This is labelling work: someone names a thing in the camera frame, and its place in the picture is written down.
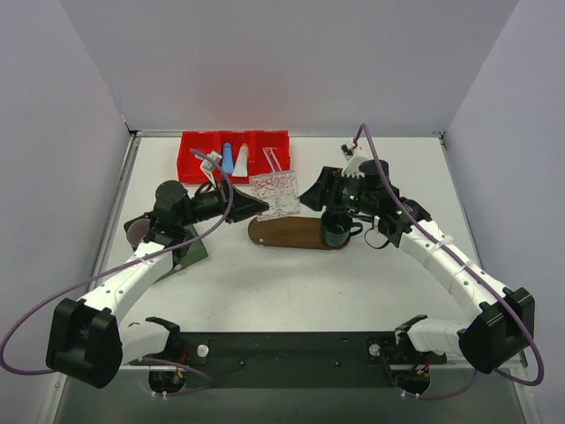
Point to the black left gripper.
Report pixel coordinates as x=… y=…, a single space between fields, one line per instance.
x=228 y=200

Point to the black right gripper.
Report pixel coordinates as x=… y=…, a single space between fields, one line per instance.
x=327 y=189

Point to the dark green enamel mug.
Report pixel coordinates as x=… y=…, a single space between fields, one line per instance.
x=337 y=229

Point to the clear plastic bag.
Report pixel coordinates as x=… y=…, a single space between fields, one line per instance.
x=280 y=191

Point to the translucent purple cup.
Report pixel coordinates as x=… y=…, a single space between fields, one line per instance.
x=137 y=231

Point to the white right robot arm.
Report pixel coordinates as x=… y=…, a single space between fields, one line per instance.
x=500 y=321

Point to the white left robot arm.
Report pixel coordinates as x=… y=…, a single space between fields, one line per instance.
x=88 y=340

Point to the white toothpaste tube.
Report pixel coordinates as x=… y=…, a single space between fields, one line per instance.
x=241 y=165

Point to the blue toothpaste tube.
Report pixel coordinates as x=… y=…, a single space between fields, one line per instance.
x=227 y=158

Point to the oval wooden tray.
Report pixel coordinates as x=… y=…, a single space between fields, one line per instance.
x=290 y=232

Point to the toothbrush in clear wrapper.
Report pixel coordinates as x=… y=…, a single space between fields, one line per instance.
x=273 y=159

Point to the red plastic divided bin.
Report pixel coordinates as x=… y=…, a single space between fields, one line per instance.
x=188 y=164

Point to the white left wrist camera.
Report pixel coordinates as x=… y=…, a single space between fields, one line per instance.
x=211 y=165

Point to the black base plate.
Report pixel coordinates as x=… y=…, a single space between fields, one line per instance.
x=291 y=360

